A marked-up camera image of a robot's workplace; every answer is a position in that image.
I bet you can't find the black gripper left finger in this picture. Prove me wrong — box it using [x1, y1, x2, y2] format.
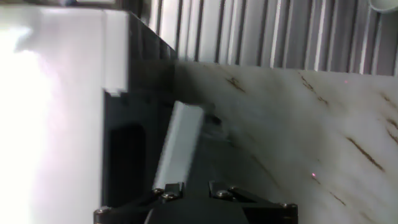
[93, 182, 185, 224]

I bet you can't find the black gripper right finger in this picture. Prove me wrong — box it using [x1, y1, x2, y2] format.
[208, 180, 299, 224]

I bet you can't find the white marble pattern mat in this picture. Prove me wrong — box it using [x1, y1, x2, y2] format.
[174, 60, 398, 224]

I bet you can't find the silver microwave oven body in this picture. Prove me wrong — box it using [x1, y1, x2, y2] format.
[0, 4, 178, 224]

